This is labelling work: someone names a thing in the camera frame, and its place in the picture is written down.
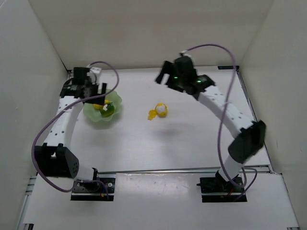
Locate yellow fake pear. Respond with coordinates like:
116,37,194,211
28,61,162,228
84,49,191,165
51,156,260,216
93,104,104,110

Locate green fake fruit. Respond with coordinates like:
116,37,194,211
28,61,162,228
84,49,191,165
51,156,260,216
99,103,115,117

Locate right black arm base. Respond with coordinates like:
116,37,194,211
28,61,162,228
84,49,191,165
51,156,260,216
196,172,248,203

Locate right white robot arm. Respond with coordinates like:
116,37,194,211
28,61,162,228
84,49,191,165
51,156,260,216
155,56,266,183

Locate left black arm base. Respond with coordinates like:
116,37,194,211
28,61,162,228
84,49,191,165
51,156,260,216
71,174,116,202

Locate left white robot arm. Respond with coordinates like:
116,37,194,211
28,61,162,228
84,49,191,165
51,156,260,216
34,67,101,181

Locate green glass fruit bowl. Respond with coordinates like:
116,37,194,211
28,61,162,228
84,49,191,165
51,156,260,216
83,91,122,122

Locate yellow fake lemon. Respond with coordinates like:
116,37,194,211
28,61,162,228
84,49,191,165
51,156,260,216
148,103,168,120

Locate right blue corner label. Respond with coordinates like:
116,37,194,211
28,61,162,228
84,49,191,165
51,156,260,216
217,66,238,70

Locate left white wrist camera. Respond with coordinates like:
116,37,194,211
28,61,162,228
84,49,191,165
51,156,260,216
87,66,102,84

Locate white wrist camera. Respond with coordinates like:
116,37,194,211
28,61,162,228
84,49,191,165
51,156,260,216
87,66,102,84
179,50,191,58

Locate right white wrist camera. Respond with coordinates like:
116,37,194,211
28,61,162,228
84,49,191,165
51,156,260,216
179,50,191,58

